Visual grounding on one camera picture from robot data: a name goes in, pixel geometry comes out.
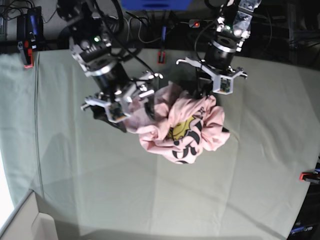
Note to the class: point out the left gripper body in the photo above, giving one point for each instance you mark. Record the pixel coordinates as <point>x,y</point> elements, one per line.
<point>215,74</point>

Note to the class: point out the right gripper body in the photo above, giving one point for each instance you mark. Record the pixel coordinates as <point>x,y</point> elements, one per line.
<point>141,88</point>

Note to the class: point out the pink printed t-shirt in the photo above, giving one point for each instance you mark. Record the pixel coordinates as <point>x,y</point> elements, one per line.
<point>182,126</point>

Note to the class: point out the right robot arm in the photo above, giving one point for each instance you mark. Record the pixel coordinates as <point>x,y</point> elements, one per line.
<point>101,55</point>

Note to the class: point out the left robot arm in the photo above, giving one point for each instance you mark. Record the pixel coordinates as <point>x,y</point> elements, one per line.
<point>232,27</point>

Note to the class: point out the red black clamp middle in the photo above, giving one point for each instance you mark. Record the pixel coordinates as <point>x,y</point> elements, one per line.
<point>161,52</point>

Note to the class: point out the red black clamp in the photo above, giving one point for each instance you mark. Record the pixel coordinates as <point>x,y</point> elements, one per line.
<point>26,53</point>
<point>161,52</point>
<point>312,177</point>

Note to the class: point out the black power strip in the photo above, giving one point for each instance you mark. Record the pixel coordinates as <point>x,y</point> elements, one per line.
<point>201,23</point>

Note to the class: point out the green table cloth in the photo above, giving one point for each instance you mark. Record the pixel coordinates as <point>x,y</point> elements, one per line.
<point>99,183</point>

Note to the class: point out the blue plastic box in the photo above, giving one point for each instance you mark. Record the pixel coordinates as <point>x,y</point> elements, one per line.
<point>161,5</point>

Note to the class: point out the red black clamp left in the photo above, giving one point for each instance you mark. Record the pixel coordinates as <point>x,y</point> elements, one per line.
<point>26,53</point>

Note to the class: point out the red black clamp right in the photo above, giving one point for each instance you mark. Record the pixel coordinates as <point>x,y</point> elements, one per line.
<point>312,177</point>

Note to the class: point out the white cardboard box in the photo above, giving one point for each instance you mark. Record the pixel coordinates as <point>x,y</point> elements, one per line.
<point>26,222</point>

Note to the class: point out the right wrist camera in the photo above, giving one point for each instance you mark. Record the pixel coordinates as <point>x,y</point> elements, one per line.
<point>115,113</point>

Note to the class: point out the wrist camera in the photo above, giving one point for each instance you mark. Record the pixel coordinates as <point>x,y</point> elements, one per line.
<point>115,113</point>
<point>223,85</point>

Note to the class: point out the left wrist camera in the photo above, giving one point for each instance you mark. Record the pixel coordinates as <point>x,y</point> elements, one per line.
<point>223,85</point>

